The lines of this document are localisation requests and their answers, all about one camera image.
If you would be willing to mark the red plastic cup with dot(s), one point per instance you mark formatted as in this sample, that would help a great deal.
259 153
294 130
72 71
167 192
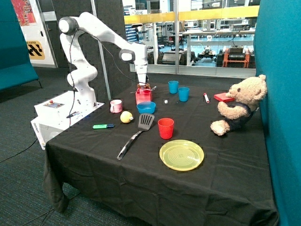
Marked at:
166 127

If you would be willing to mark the red flat block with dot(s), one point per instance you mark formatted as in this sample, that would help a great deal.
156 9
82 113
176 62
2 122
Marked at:
222 97

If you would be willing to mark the blue plastic bowl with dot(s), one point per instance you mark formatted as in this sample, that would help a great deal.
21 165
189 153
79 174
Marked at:
146 107

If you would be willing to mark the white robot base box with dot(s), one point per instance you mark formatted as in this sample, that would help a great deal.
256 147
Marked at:
51 115

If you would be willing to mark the blue cup rear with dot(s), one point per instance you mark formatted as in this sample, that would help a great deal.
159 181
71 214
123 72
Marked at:
173 87

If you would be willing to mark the green highlighter pen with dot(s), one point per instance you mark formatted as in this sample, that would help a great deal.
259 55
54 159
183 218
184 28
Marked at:
103 126

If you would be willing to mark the black slotted spatula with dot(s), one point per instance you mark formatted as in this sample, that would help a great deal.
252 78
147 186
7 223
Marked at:
144 124

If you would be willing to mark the teal partition wall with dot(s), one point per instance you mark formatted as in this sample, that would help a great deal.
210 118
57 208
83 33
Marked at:
277 45

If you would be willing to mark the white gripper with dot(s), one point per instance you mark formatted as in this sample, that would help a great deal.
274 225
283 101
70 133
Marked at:
141 71

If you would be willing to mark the beige teddy bear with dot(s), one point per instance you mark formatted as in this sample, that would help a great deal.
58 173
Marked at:
247 96

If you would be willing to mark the small brown plush toy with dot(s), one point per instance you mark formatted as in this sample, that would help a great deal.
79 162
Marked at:
144 86

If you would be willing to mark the blue cup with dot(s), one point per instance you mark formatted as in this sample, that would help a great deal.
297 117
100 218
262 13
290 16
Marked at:
173 87
183 94

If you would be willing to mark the pink white mug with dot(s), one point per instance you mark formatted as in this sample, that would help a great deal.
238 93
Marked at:
116 106

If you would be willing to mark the yellow plastic plate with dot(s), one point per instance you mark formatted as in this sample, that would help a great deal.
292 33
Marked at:
181 155

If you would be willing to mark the teal sofa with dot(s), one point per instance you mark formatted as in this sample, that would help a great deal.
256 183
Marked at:
15 66

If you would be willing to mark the black tablecloth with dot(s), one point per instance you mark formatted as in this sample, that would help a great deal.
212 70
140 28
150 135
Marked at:
231 187

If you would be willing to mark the blue cup front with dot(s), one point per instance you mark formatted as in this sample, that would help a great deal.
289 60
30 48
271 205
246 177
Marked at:
183 94

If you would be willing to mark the red square pot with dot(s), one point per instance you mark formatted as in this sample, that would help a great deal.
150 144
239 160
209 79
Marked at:
143 95

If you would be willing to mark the red white marker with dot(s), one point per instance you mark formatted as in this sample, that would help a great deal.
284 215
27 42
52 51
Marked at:
206 98

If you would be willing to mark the metal spoon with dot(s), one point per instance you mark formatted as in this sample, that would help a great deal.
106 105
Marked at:
152 88

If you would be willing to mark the yellow ball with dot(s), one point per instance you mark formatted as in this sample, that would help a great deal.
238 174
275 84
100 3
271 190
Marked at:
126 117

